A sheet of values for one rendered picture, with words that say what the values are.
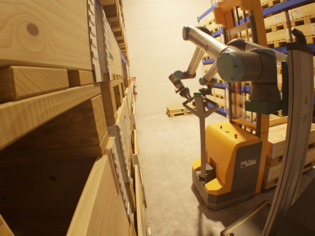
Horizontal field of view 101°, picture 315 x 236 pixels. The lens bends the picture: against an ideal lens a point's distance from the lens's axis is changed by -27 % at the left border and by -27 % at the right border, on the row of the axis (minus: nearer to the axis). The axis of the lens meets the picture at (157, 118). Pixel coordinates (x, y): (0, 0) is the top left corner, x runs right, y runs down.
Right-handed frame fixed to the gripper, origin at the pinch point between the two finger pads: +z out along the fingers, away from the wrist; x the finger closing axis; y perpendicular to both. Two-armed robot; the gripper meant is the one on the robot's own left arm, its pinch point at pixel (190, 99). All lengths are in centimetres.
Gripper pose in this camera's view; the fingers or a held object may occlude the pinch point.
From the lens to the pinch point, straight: 194.3
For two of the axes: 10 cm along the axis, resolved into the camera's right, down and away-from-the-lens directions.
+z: 6.2, 7.8, 0.6
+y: 5.3, -3.6, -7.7
